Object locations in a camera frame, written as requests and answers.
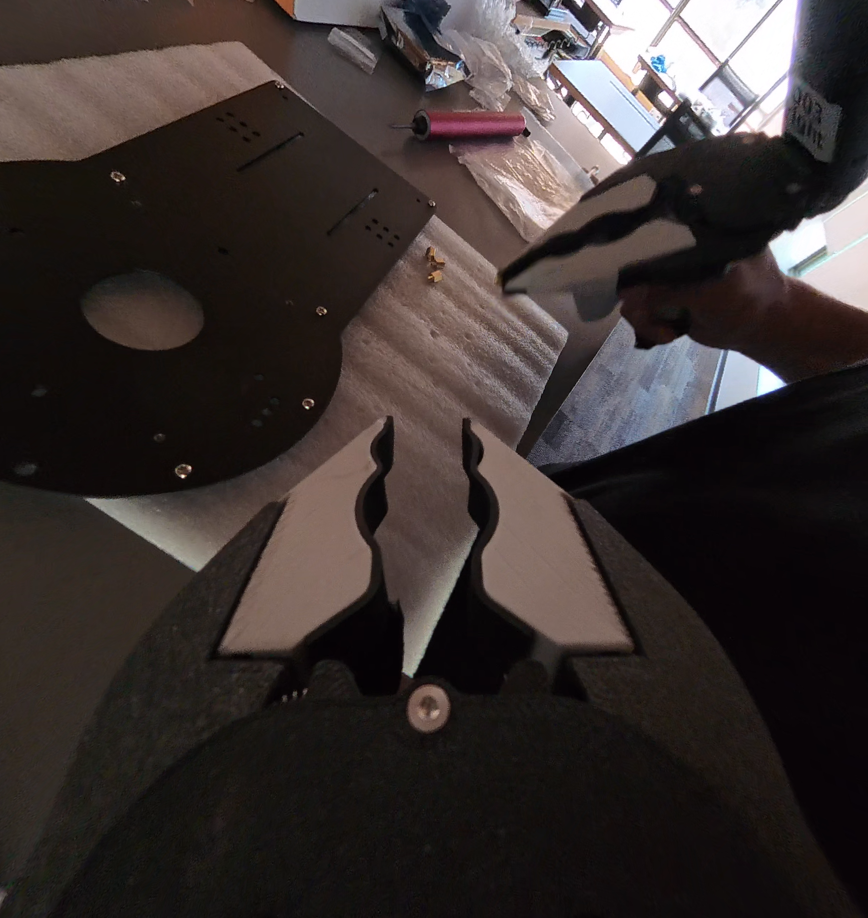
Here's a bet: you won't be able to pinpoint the orange cardboard box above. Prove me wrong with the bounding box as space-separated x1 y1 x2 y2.
272 0 386 31

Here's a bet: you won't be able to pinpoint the person's right forearm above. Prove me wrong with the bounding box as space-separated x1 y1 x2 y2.
764 276 868 381

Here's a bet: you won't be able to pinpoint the red metal cylinder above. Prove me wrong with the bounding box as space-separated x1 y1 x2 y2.
391 108 532 144

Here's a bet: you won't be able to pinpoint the small clear parts bag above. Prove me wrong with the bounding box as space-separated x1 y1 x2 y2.
328 26 379 73

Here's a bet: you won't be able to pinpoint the grey background desk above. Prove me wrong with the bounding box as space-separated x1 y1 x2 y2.
549 57 666 157

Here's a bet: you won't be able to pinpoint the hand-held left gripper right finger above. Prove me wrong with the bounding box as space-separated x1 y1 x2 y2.
450 418 636 694

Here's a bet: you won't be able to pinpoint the white foam sheet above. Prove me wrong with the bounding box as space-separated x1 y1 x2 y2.
0 39 571 585

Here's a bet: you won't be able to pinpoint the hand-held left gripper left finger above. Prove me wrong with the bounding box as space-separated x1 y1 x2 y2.
217 416 406 695

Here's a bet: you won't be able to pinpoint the crumpled clear plastic bags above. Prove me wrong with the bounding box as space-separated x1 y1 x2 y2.
470 34 558 124

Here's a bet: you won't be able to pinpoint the black metal base plate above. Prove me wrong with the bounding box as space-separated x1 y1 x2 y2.
0 80 438 497

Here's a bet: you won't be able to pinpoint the clear plastic wrap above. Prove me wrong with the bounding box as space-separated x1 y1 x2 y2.
450 138 603 242

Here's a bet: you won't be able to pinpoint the silver foil bag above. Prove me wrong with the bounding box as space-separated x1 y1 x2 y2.
379 0 472 92

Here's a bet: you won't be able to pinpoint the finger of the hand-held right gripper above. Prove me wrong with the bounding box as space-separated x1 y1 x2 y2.
500 217 698 296
506 174 667 281

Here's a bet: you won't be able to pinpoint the person's black clothed torso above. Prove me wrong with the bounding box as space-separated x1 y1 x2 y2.
542 351 868 918

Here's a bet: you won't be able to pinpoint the person's right hand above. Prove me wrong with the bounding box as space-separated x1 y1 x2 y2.
688 252 795 354

